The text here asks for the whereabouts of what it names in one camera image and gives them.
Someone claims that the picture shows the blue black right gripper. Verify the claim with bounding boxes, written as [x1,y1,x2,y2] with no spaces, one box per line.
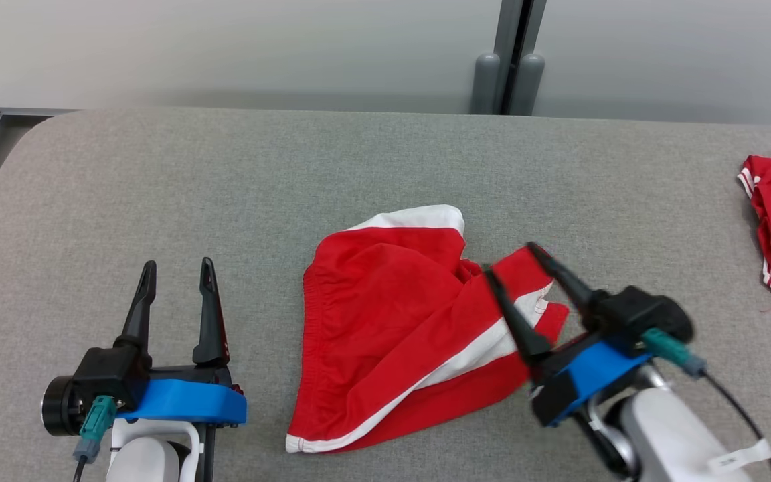
[482,242,654,428]

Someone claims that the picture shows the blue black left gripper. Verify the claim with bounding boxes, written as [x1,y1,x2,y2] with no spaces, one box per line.
[41,257,248,437]

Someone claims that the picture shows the red shorts with white stripe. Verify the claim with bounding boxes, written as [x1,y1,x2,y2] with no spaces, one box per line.
[285,204,570,455]

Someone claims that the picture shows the right cable with teal plug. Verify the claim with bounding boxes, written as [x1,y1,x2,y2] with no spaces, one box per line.
[641,328,771,482]

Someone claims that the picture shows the cable with teal plug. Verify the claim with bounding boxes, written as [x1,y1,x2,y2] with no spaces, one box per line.
[641,328,771,482]
[72,395,117,482]

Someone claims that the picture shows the left cable with teal plug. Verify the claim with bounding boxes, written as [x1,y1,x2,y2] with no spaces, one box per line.
[72,395,117,482]

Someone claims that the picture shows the white cable label tag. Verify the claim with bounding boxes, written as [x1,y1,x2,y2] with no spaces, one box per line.
[707,438,771,475]

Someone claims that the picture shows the grey partition post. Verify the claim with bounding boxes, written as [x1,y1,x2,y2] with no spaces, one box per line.
[469,0,547,116]

